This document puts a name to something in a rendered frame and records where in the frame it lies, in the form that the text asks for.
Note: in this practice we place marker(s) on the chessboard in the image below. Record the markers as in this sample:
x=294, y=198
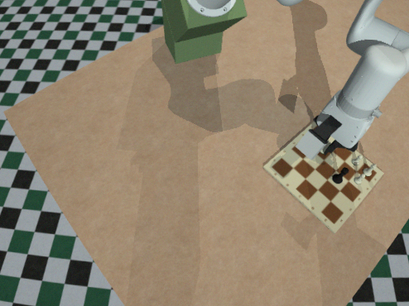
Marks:
x=310, y=181

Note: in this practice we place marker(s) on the white bishop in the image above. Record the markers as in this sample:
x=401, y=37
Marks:
x=368, y=171

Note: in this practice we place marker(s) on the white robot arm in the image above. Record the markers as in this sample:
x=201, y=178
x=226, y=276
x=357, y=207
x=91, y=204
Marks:
x=380, y=67

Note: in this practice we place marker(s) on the black chess piece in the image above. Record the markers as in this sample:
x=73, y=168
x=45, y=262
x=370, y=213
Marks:
x=337, y=178

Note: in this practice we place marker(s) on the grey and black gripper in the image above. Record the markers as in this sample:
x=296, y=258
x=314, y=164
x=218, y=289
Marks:
x=351, y=130

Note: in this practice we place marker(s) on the white pawn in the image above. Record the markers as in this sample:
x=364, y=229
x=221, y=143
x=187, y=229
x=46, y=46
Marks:
x=358, y=180
x=356, y=161

